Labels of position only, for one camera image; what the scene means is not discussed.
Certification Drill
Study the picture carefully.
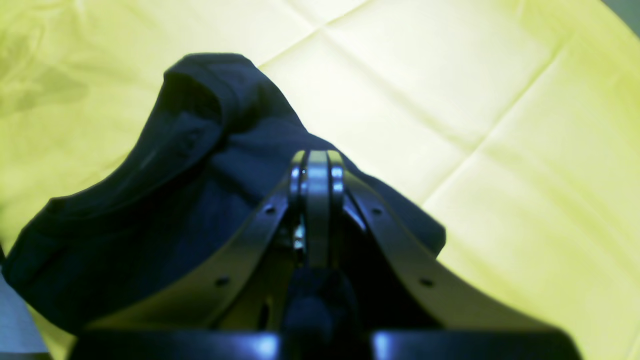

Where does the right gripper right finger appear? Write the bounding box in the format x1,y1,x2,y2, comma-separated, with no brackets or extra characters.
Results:
317,151,581,360

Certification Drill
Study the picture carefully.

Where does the dark navy T-shirt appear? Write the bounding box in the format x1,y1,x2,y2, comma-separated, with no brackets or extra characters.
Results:
2,52,447,336

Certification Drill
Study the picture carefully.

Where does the yellow table cloth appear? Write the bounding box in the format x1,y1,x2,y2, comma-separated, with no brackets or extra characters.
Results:
1,0,639,360

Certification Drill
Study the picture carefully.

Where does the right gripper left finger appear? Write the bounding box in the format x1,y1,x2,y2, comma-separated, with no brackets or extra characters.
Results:
70,150,318,360

